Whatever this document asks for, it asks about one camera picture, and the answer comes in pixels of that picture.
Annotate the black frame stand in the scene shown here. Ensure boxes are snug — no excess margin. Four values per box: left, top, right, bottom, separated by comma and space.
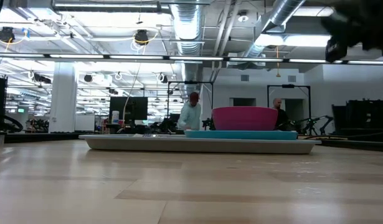
166, 80, 215, 126
267, 83, 312, 126

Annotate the long LED light bar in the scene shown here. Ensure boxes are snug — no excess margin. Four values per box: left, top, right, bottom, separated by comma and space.
0, 53, 383, 65

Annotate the white pillar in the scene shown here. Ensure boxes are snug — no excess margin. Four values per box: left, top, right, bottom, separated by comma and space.
49, 62, 78, 134

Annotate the black crate stack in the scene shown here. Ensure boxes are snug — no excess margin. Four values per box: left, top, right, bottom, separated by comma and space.
331, 99, 383, 141

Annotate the blue plastic plate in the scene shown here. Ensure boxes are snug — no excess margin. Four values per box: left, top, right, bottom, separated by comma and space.
184, 129, 298, 141

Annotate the person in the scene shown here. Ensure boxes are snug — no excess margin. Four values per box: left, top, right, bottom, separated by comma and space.
272, 98, 290, 131
177, 91, 202, 131

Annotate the grey plastic tray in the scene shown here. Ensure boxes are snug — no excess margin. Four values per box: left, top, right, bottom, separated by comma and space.
78, 134, 322, 155

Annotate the silver ventilation duct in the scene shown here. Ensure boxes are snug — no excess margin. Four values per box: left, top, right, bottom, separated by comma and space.
170, 0, 205, 82
243, 0, 306, 58

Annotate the yellow hanging cord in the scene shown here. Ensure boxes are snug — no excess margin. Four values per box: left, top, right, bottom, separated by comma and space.
275, 45, 281, 78

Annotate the white board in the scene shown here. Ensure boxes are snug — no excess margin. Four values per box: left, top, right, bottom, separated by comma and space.
74, 114, 96, 132

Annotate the black ceiling device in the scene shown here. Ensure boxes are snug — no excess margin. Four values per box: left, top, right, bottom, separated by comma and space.
0, 26, 16, 44
134, 29, 150, 46

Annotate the black desk equipment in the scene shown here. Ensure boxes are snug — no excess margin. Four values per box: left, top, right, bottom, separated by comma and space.
150, 113, 187, 135

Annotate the red plastic bowl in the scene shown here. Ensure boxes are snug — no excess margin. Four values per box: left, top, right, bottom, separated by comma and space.
211, 106, 279, 131

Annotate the black monitor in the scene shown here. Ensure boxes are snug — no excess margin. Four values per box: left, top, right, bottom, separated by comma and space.
109, 96, 149, 123

